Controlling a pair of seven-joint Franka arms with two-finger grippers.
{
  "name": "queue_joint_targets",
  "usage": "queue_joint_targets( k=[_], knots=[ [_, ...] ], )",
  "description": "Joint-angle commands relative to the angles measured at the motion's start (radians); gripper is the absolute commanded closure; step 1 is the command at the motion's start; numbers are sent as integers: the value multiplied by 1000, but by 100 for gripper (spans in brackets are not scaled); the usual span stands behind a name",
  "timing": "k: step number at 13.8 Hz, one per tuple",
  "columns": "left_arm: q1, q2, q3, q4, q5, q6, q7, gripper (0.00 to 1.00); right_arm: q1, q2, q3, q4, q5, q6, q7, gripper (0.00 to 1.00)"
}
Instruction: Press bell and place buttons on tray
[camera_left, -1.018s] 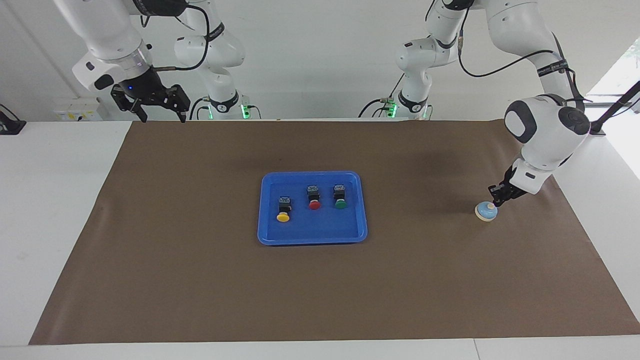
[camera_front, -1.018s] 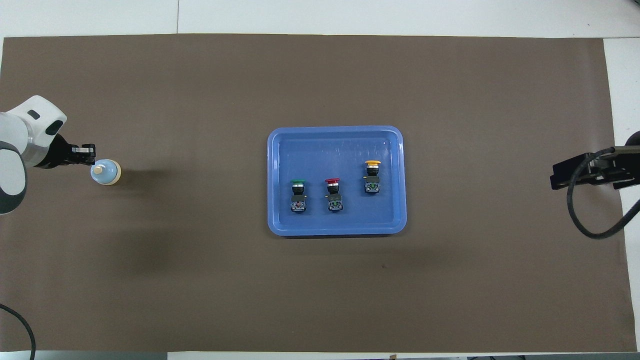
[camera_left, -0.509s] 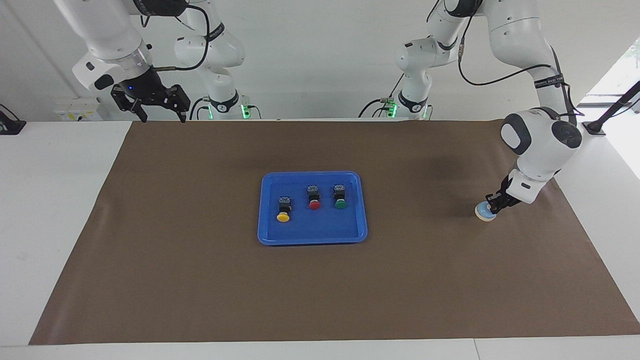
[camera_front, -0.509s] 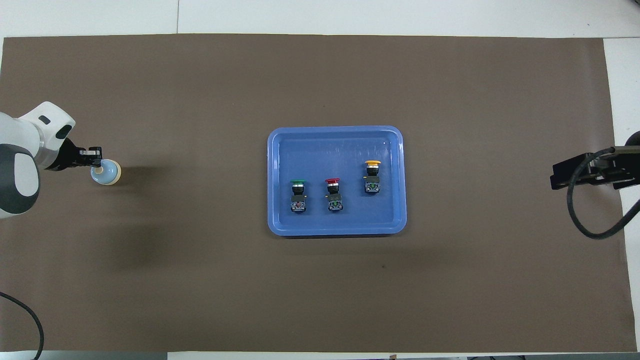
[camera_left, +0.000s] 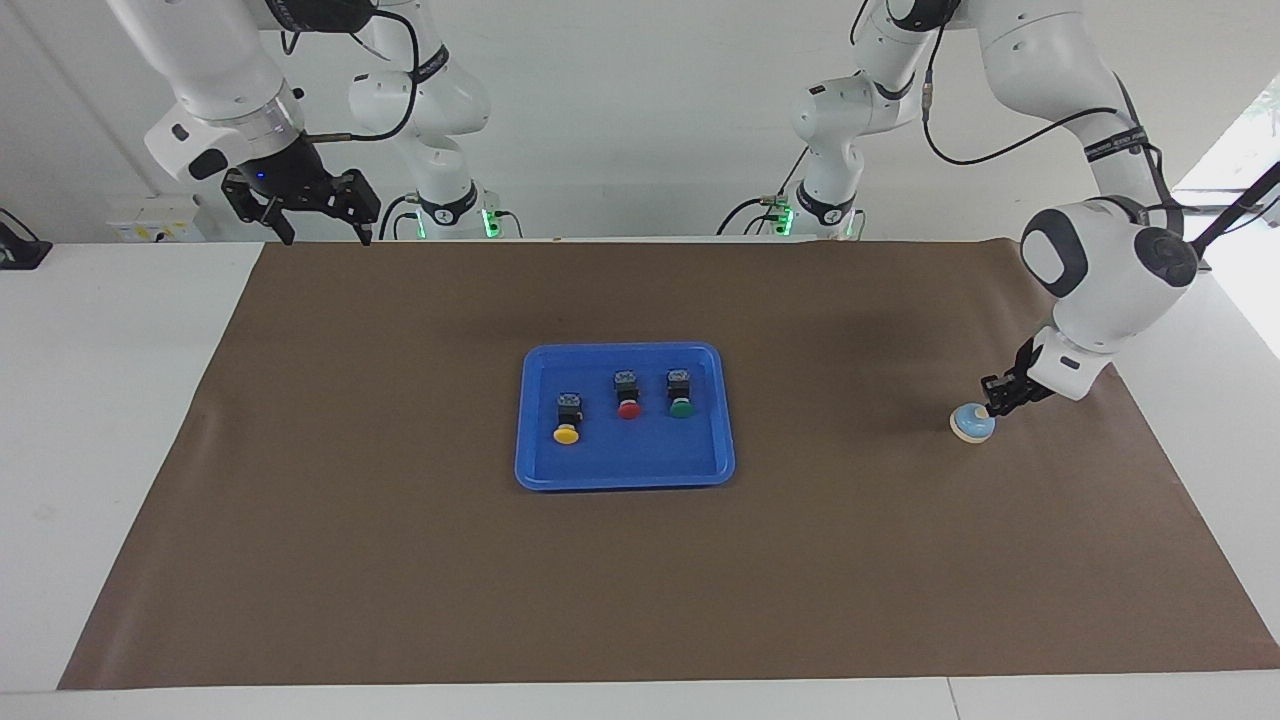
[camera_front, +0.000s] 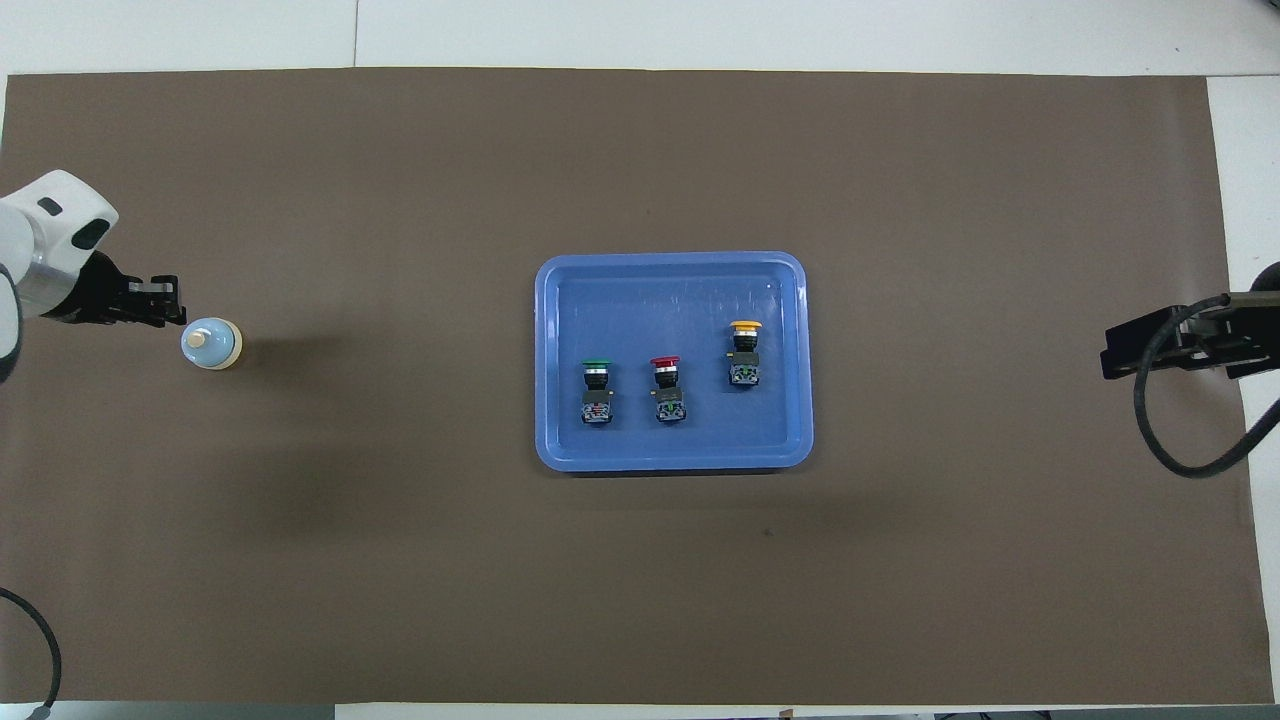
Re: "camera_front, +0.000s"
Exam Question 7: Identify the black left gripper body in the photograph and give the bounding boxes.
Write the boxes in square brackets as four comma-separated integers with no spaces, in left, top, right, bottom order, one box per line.
[45,250,153,327]

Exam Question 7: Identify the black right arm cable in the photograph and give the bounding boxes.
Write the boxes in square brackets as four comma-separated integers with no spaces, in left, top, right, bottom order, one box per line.
[1133,295,1280,479]

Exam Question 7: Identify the red push button switch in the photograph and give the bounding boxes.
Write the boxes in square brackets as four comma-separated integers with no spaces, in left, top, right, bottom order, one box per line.
[649,355,688,425]

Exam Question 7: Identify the blue plastic tray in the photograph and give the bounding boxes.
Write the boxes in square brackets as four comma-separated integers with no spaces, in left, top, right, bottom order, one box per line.
[533,251,815,474]

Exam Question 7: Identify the blue service bell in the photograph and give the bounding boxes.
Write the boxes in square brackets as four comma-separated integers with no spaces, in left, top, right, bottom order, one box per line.
[180,317,244,372]

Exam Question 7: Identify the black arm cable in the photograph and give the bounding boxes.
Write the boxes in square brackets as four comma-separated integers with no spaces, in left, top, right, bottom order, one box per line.
[1133,295,1280,479]
[0,587,64,720]

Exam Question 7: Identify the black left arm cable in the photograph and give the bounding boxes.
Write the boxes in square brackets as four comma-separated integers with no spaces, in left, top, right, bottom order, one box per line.
[0,587,64,720]

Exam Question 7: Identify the brown table mat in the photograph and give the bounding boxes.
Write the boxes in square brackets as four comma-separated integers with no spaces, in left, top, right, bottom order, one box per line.
[0,67,1263,706]

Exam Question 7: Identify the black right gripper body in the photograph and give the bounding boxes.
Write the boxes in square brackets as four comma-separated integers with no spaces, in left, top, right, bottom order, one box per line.
[1185,294,1280,380]

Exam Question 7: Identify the yellow push button switch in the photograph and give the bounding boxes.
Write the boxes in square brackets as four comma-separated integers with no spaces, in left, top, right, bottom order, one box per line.
[728,320,764,389]

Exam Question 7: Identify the green push button switch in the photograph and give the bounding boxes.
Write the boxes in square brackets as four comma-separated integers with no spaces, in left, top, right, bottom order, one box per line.
[580,358,615,426]

